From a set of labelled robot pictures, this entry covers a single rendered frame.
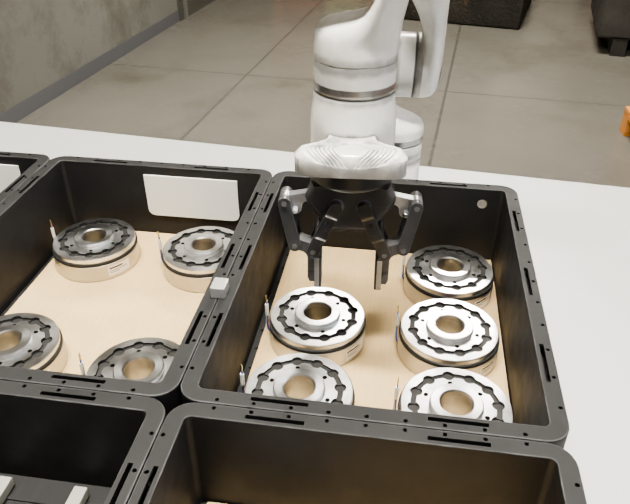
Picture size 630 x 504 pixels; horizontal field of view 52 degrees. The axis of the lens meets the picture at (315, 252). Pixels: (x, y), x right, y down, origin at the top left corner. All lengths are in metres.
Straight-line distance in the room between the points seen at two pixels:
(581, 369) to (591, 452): 0.14
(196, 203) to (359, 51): 0.41
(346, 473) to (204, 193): 0.46
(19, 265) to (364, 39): 0.52
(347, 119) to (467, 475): 0.29
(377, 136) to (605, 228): 0.76
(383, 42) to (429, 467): 0.32
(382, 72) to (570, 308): 0.60
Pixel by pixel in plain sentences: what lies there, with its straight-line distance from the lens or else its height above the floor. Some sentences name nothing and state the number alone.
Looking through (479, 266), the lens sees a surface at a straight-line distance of 0.80.
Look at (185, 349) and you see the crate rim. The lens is 0.57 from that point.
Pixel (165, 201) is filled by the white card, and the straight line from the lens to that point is 0.89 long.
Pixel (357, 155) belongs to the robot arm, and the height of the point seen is 1.08.
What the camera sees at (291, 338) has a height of 0.86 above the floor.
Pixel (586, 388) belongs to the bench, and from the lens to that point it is 0.92.
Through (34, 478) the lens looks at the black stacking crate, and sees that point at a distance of 0.65.
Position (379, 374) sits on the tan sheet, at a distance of 0.68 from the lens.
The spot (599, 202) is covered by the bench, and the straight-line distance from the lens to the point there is 1.35.
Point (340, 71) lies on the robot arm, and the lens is 0.54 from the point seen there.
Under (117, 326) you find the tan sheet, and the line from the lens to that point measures 0.77.
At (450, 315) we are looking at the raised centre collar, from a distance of 0.71.
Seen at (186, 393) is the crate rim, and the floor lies 0.93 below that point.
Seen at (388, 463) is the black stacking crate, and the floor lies 0.90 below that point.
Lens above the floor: 1.31
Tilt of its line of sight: 34 degrees down
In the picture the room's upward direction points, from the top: straight up
